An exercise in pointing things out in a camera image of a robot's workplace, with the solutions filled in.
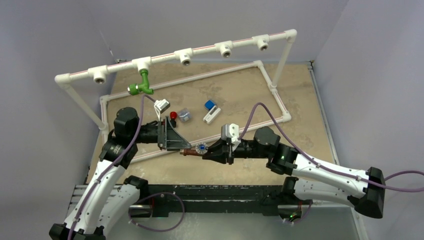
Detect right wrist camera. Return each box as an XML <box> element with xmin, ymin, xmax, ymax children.
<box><xmin>221</xmin><ymin>123</ymin><xmax>240</xmax><ymax>146</ymax></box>

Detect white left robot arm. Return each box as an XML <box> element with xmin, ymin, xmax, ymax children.
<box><xmin>49</xmin><ymin>107</ymin><xmax>192</xmax><ymax>240</ymax></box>

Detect red and black faucet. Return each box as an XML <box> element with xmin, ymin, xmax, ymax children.
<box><xmin>169</xmin><ymin>111</ymin><xmax>178</xmax><ymax>128</ymax></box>

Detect clear grey faucet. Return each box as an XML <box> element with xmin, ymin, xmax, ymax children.
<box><xmin>177</xmin><ymin>108</ymin><xmax>192</xmax><ymax>123</ymax></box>

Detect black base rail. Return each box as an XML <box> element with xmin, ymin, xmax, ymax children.
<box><xmin>137</xmin><ymin>184</ymin><xmax>310</xmax><ymax>217</ymax></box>

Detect green faucet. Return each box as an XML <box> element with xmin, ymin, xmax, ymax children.
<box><xmin>127</xmin><ymin>69</ymin><xmax>154</xmax><ymax>96</ymax></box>

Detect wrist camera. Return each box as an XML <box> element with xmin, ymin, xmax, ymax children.
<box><xmin>221</xmin><ymin>123</ymin><xmax>240</xmax><ymax>146</ymax></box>
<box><xmin>153</xmin><ymin>99</ymin><xmax>171</xmax><ymax>121</ymax></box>

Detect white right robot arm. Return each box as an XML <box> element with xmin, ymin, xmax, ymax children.
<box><xmin>202</xmin><ymin>126</ymin><xmax>386</xmax><ymax>219</ymax></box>

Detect brown copper faucet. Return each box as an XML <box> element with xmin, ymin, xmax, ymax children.
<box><xmin>179</xmin><ymin>142</ymin><xmax>209</xmax><ymax>156</ymax></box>

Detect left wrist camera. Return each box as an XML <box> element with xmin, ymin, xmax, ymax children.
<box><xmin>153</xmin><ymin>99</ymin><xmax>171</xmax><ymax>121</ymax></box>

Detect blue and white faucet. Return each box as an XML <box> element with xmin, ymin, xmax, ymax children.
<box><xmin>203</xmin><ymin>100</ymin><xmax>222</xmax><ymax>125</ymax></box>

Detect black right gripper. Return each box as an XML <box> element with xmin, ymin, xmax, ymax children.
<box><xmin>202</xmin><ymin>138</ymin><xmax>270</xmax><ymax>166</ymax></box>

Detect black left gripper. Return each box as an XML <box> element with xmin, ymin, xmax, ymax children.
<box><xmin>130</xmin><ymin>115</ymin><xmax>191</xmax><ymax>151</ymax></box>

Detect aluminium frame rail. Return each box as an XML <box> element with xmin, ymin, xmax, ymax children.
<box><xmin>64</xmin><ymin>184</ymin><xmax>150</xmax><ymax>237</ymax></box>

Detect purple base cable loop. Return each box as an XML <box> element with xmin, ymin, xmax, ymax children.
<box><xmin>127</xmin><ymin>192</ymin><xmax>185</xmax><ymax>233</ymax></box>

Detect white PVC pipe frame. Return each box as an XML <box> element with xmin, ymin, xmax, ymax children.
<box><xmin>54</xmin><ymin>29</ymin><xmax>298</xmax><ymax>142</ymax></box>

